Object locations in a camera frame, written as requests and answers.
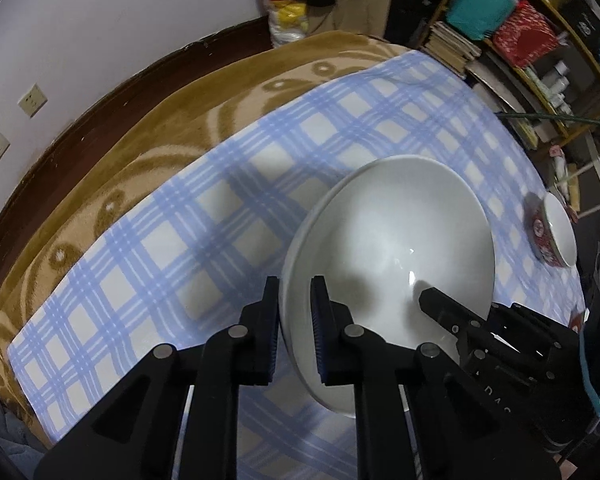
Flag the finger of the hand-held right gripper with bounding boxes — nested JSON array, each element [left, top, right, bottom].
[[490, 302, 581, 381], [418, 287, 511, 361]]

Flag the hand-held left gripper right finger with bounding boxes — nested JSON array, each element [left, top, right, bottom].
[[310, 275, 561, 480]]

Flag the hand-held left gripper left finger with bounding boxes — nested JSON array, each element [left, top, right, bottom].
[[32, 276, 281, 480]]

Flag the red patterned bowl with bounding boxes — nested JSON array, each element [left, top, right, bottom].
[[524, 192, 579, 268]]

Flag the white bowl with orange print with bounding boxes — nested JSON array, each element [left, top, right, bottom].
[[280, 155, 496, 417]]

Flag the blue checked cloth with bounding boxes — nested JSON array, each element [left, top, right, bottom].
[[9, 52, 588, 480]]

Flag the dark pole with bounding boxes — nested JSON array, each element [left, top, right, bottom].
[[497, 111, 600, 127]]

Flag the brown flower blanket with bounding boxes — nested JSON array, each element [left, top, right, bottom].
[[0, 30, 416, 456]]

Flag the white bottles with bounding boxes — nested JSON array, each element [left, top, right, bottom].
[[535, 60, 572, 109]]

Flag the stack of books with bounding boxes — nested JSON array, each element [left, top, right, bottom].
[[420, 20, 481, 78]]

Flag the red patterned bag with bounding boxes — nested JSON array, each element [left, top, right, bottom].
[[492, 0, 558, 68]]

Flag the wooden shelf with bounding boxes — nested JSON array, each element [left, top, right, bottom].
[[420, 0, 600, 151]]

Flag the teal bag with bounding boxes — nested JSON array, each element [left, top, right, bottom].
[[447, 0, 518, 41]]

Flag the yellow plastic bags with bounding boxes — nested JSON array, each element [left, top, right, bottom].
[[260, 0, 311, 46]]

